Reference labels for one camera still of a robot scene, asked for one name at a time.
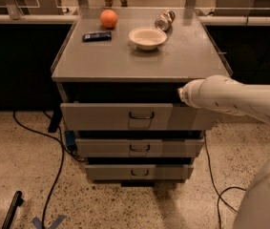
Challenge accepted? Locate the grey top drawer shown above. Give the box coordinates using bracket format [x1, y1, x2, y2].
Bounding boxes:
[61, 103, 218, 131]

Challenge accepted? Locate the grey drawer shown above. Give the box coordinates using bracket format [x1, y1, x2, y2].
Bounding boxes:
[75, 138, 203, 157]
[85, 165, 194, 181]
[61, 103, 218, 131]

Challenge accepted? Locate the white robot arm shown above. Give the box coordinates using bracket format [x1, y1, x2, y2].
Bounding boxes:
[178, 75, 270, 229]

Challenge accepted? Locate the grey metal drawer cabinet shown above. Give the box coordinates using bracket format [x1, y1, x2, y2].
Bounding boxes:
[51, 7, 234, 188]

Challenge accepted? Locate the grey middle drawer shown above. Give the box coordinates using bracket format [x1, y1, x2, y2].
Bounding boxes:
[75, 138, 203, 157]

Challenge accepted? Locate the grey bottom drawer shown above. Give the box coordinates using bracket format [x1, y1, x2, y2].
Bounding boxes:
[85, 165, 194, 181]

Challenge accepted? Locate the white bowl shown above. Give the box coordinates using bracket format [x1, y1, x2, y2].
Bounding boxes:
[129, 27, 167, 51]

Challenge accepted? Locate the tipped soda can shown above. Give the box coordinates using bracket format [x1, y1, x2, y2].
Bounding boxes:
[155, 10, 176, 31]

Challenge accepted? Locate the dark blue snack bar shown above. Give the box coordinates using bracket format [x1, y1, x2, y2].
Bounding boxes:
[82, 31, 112, 42]

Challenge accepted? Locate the orange fruit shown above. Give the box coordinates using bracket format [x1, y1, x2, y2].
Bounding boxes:
[100, 10, 117, 29]

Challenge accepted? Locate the blue power box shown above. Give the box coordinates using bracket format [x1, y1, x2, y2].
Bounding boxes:
[65, 131, 76, 150]

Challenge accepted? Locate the long dark counter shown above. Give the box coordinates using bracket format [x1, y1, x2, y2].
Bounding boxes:
[0, 23, 270, 111]

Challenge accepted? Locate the blue tape cross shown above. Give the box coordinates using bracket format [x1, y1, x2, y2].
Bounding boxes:
[31, 214, 68, 229]

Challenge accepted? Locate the black bar on floor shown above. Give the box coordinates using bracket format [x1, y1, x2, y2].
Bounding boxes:
[1, 191, 24, 229]

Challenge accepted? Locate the black cable right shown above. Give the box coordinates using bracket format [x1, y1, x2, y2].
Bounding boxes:
[203, 133, 247, 229]

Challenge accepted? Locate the black cable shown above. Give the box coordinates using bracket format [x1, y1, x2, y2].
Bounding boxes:
[12, 111, 85, 229]
[203, 133, 247, 229]

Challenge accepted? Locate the black cable left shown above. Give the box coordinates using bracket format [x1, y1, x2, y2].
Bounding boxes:
[12, 111, 85, 229]

